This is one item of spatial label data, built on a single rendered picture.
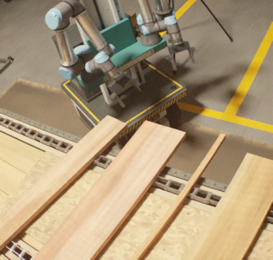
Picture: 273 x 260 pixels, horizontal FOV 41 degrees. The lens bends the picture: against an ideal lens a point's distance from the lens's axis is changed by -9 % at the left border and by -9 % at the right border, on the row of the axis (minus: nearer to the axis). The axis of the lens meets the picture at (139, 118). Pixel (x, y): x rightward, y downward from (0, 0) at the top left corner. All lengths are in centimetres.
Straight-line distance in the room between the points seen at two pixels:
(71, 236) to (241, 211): 71
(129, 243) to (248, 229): 49
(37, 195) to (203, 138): 155
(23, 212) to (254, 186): 105
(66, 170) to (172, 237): 64
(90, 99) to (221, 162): 112
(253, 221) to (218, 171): 130
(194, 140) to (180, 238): 154
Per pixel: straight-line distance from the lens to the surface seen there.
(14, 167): 215
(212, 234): 149
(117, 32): 272
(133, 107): 290
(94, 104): 305
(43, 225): 179
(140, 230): 161
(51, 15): 219
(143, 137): 187
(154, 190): 173
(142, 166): 175
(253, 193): 158
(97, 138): 195
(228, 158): 283
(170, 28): 239
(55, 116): 365
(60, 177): 186
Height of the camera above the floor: 218
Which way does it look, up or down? 41 degrees down
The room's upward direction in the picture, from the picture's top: 18 degrees counter-clockwise
